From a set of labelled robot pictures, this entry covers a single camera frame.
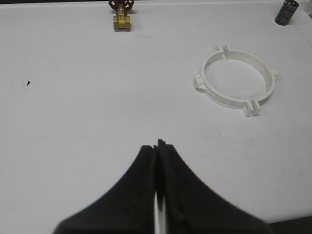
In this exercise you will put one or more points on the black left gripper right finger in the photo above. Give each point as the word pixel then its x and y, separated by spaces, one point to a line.
pixel 193 208

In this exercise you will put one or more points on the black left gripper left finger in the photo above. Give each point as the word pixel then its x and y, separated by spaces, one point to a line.
pixel 127 208

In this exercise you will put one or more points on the white half pipe clamp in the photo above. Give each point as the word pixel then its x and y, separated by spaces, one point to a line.
pixel 211 76
pixel 262 80

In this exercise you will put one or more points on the brass valve red handwheel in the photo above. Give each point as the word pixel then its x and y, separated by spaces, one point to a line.
pixel 121 20

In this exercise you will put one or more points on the black cylindrical capacitor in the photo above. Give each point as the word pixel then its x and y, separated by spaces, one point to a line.
pixel 286 12

